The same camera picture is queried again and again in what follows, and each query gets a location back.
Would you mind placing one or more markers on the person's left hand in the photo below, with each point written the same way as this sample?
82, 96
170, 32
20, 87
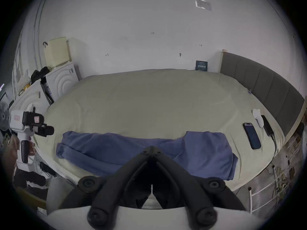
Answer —
10, 152

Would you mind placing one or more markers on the dark smartphone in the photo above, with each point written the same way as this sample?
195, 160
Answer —
252, 135

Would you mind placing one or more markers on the grey padded headboard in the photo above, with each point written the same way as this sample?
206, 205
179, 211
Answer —
261, 85

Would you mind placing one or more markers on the bed with beige sheet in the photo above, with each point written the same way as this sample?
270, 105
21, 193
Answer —
153, 99

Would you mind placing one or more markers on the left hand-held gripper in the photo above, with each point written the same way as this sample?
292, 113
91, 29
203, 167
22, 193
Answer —
18, 126

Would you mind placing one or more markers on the pale yellow foam pad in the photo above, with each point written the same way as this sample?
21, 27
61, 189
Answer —
56, 50

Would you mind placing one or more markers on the black power bank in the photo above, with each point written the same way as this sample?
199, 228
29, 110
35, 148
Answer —
267, 125

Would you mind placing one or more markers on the black bag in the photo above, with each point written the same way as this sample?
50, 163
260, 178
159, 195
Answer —
39, 73

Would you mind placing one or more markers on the dark blue card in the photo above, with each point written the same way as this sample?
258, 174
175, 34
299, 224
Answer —
201, 65

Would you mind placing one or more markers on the small white case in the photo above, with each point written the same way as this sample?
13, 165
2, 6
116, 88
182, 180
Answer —
257, 116

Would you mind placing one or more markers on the white washing machine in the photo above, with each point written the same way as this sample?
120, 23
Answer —
26, 99
61, 80

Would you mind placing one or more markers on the blue shirt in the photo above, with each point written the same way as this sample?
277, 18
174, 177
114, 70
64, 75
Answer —
115, 150

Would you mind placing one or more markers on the white metal rack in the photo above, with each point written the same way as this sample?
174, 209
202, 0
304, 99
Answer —
275, 178

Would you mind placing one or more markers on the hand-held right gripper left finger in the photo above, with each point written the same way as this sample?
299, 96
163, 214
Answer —
112, 188

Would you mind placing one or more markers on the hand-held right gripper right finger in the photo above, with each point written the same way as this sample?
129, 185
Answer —
191, 188

